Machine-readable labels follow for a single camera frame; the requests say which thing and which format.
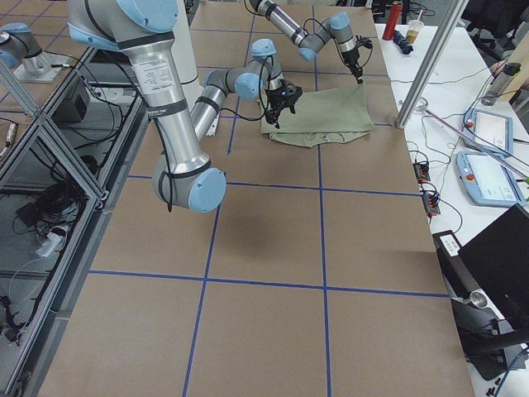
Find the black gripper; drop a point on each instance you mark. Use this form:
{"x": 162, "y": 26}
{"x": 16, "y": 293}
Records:
{"x": 351, "y": 61}
{"x": 275, "y": 98}

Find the olive green long-sleeve shirt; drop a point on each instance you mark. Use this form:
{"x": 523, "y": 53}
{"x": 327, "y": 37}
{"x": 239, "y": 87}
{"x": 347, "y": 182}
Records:
{"x": 336, "y": 115}

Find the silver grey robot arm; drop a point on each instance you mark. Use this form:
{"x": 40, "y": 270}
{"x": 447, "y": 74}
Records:
{"x": 144, "y": 32}
{"x": 336, "y": 28}

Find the folded navy blue umbrella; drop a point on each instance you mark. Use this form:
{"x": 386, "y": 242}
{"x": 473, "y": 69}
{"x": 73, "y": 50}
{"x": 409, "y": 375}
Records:
{"x": 400, "y": 41}

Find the white reacher grabber stick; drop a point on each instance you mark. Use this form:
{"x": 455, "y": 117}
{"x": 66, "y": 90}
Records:
{"x": 465, "y": 137}

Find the iced coffee cup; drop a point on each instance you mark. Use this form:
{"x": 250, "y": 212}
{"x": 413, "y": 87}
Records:
{"x": 413, "y": 28}

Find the red cylindrical bottle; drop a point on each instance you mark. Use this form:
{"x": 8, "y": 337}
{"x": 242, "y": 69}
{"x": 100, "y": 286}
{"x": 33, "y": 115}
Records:
{"x": 394, "y": 15}

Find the far blue teach pendant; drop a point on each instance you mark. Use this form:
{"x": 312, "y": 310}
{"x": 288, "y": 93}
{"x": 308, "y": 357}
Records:
{"x": 489, "y": 129}

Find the blue teach pendant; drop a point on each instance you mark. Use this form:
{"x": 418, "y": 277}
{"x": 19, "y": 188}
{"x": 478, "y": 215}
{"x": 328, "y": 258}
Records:
{"x": 489, "y": 129}
{"x": 486, "y": 182}

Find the near blue teach pendant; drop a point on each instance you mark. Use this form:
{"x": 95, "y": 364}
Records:
{"x": 486, "y": 182}

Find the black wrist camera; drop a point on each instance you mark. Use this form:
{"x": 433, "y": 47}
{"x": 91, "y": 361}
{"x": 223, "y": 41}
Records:
{"x": 364, "y": 42}

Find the aluminium frame post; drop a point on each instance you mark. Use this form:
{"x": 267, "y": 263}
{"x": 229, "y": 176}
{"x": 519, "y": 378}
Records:
{"x": 433, "y": 54}

